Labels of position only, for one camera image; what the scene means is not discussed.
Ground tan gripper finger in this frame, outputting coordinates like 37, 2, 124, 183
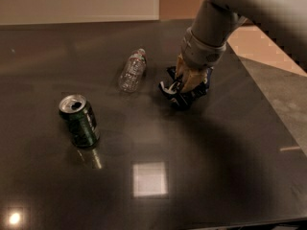
181, 69, 207, 93
176, 55, 189, 83

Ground clear plastic water bottle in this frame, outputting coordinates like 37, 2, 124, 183
118, 48, 147, 93

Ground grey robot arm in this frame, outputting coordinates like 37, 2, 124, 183
176, 0, 307, 93

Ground green soda can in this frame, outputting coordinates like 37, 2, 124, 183
59, 94, 100, 149

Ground blue chip bag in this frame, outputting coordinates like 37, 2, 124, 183
158, 66, 213, 110

